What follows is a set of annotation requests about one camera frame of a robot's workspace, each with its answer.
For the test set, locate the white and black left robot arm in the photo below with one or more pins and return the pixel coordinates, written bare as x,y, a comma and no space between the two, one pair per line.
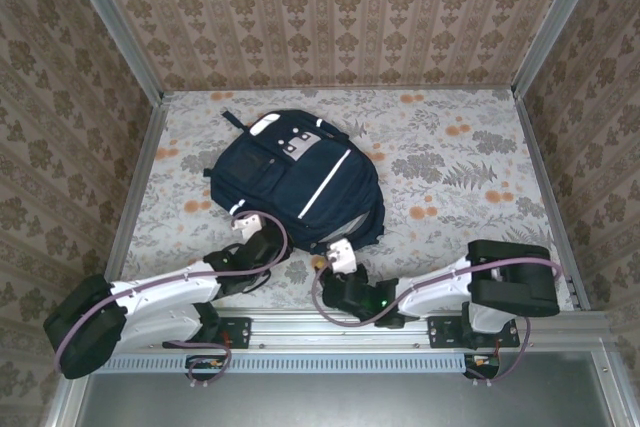
160,292

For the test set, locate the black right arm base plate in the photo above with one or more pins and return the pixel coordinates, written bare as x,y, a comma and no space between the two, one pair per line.
445,334

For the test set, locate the aluminium right side rail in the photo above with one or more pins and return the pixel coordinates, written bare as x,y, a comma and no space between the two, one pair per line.
547,197

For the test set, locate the grey metal panel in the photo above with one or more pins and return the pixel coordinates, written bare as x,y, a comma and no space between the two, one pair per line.
350,402

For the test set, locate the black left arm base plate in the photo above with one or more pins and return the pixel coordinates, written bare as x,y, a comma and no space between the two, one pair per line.
237,332

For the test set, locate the aluminium frame post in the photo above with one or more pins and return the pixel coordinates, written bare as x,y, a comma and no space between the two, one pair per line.
114,22
557,22

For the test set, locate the aluminium left side rail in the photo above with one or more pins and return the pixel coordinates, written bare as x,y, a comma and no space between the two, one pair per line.
144,147

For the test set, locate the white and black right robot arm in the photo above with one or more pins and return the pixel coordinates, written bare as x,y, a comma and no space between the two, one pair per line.
435,282

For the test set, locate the aluminium right frame post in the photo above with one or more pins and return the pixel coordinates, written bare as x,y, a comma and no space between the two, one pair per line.
557,22

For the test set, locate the navy blue student backpack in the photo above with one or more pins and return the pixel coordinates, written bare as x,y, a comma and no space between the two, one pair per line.
300,172

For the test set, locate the aluminium left frame post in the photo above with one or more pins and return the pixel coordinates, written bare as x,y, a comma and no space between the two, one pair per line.
114,22

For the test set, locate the aluminium front frame rail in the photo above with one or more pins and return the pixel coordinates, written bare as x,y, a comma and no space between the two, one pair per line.
300,329

